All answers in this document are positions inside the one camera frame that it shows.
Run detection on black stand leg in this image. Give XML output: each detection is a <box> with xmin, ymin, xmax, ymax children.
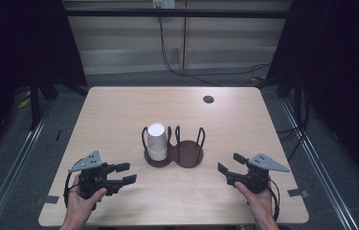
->
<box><xmin>28</xmin><ymin>75</ymin><xmax>43</xmax><ymax>131</ymax></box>
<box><xmin>292</xmin><ymin>71</ymin><xmax>305</xmax><ymax>127</ymax></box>

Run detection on dark curtain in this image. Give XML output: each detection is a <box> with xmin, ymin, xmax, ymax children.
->
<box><xmin>266</xmin><ymin>0</ymin><xmax>359</xmax><ymax>191</ymax></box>
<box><xmin>0</xmin><ymin>0</ymin><xmax>88</xmax><ymax>164</ymax></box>

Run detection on black floor cables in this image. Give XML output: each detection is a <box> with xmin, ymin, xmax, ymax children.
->
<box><xmin>275</xmin><ymin>90</ymin><xmax>311</xmax><ymax>162</ymax></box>

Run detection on person's right hand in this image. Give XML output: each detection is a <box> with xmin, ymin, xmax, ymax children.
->
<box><xmin>234</xmin><ymin>180</ymin><xmax>277</xmax><ymax>222</ymax></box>

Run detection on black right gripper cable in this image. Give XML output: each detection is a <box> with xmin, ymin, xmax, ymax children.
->
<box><xmin>267</xmin><ymin>177</ymin><xmax>281</xmax><ymax>222</ymax></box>

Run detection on grey tape piece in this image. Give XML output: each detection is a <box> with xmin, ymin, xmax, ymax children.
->
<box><xmin>34</xmin><ymin>195</ymin><xmax>60</xmax><ymax>206</ymax></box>
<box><xmin>286</xmin><ymin>188</ymin><xmax>310</xmax><ymax>198</ymax></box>

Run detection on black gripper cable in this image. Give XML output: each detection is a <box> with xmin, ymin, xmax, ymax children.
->
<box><xmin>62</xmin><ymin>172</ymin><xmax>74</xmax><ymax>209</ymax></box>
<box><xmin>267</xmin><ymin>177</ymin><xmax>281</xmax><ymax>222</ymax></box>

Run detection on white wall outlet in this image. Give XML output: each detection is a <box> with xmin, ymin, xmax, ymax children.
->
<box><xmin>152</xmin><ymin>0</ymin><xmax>176</xmax><ymax>10</ymax></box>

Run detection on person's left hand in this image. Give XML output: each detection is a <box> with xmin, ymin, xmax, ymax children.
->
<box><xmin>66</xmin><ymin>174</ymin><xmax>108</xmax><ymax>222</ymax></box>

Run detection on dark brown cup holder rack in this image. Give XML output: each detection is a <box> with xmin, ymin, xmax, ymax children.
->
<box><xmin>141</xmin><ymin>125</ymin><xmax>207</xmax><ymax>170</ymax></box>

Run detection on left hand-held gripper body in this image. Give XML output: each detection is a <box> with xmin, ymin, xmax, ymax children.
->
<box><xmin>67</xmin><ymin>149</ymin><xmax>121</xmax><ymax>205</ymax></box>

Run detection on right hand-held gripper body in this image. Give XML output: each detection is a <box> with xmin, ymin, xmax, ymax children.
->
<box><xmin>226</xmin><ymin>152</ymin><xmax>291</xmax><ymax>195</ymax></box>

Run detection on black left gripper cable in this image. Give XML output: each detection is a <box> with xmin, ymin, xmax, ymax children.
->
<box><xmin>62</xmin><ymin>172</ymin><xmax>74</xmax><ymax>209</ymax></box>

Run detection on black horizontal frame bar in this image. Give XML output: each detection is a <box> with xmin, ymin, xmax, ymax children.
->
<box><xmin>62</xmin><ymin>8</ymin><xmax>292</xmax><ymax>19</ymax></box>

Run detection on metal floor rail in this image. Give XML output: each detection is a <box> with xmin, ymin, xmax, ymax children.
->
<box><xmin>0</xmin><ymin>109</ymin><xmax>50</xmax><ymax>230</ymax></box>
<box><xmin>280</xmin><ymin>96</ymin><xmax>359</xmax><ymax>230</ymax></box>

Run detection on black wall cable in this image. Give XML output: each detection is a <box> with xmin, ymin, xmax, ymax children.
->
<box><xmin>157</xmin><ymin>15</ymin><xmax>271</xmax><ymax>88</ymax></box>

